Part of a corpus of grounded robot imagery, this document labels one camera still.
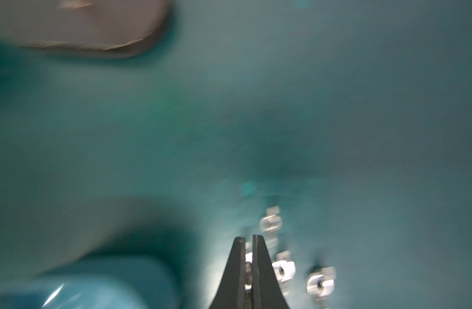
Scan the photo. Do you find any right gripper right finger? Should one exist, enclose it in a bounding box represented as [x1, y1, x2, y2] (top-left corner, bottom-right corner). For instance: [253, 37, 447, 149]
[252, 234, 289, 309]

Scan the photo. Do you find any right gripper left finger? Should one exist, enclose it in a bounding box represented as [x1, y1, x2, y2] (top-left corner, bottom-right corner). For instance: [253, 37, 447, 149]
[209, 237, 246, 309]

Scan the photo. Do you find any silver wing nut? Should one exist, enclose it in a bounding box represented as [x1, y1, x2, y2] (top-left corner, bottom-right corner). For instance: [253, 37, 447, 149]
[306, 267, 336, 303]
[272, 251, 296, 296]
[259, 206, 283, 233]
[245, 252, 253, 294]

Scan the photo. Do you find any teal plastic storage box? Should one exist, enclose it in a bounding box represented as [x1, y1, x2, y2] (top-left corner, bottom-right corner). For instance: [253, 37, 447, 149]
[0, 256, 181, 308]

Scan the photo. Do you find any black metal cup stand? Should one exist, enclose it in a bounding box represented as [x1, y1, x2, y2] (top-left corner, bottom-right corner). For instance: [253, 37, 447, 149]
[0, 1, 174, 58]

